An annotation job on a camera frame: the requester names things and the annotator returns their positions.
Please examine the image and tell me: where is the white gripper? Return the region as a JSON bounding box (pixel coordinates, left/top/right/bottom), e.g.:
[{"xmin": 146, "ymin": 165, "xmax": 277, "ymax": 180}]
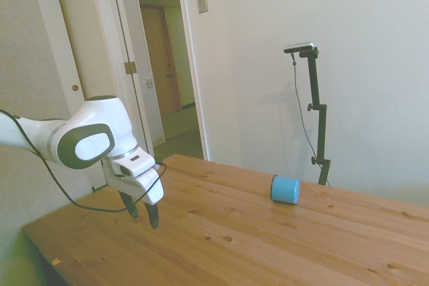
[{"xmin": 101, "ymin": 149, "xmax": 166, "ymax": 230}]

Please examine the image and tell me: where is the blue enamel mug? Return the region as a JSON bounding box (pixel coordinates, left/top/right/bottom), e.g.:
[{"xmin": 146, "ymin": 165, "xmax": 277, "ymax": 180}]
[{"xmin": 269, "ymin": 174, "xmax": 301, "ymax": 206}]

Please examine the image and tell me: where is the white open door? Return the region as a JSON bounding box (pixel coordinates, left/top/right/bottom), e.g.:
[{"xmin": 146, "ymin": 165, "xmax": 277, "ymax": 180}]
[{"xmin": 129, "ymin": 0, "xmax": 166, "ymax": 148}]

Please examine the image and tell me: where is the brown wooden door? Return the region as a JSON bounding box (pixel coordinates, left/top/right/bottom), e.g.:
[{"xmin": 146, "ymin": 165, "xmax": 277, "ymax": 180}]
[{"xmin": 139, "ymin": 3, "xmax": 184, "ymax": 115}]

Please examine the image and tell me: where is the white door with round knob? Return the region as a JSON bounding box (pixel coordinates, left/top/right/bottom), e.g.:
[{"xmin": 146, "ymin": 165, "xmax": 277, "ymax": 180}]
[{"xmin": 29, "ymin": 0, "xmax": 118, "ymax": 193}]

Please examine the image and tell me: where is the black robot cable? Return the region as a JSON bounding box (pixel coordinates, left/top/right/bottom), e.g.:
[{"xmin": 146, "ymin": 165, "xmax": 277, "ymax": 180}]
[{"xmin": 0, "ymin": 109, "xmax": 168, "ymax": 214}]

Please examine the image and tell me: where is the white door frame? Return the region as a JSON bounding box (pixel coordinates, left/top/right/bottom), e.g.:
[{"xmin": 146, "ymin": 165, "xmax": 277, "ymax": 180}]
[{"xmin": 109, "ymin": 0, "xmax": 210, "ymax": 161}]

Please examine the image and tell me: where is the black camera stand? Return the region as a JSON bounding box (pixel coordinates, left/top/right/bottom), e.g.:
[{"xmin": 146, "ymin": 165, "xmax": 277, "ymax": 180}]
[{"xmin": 298, "ymin": 48, "xmax": 332, "ymax": 186}]

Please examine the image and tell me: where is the camera on black stand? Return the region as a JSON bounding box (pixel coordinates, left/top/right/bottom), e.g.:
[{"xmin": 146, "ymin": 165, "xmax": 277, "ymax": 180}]
[{"xmin": 290, "ymin": 52, "xmax": 332, "ymax": 187}]

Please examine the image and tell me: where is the grey exterior camera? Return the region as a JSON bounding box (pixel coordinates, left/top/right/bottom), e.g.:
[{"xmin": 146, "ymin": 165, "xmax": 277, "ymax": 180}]
[{"xmin": 283, "ymin": 42, "xmax": 316, "ymax": 54}]

